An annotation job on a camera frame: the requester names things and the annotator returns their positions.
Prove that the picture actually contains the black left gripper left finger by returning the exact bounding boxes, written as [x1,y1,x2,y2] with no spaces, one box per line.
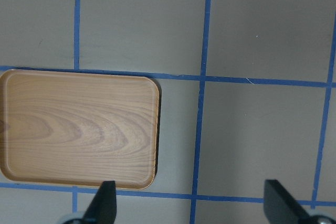
[82,181,117,224]

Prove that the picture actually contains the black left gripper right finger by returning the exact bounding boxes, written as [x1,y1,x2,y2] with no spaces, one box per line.
[264,179,315,224]

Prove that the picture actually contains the wooden tray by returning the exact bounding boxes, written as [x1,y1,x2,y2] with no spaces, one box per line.
[1,69,161,189]

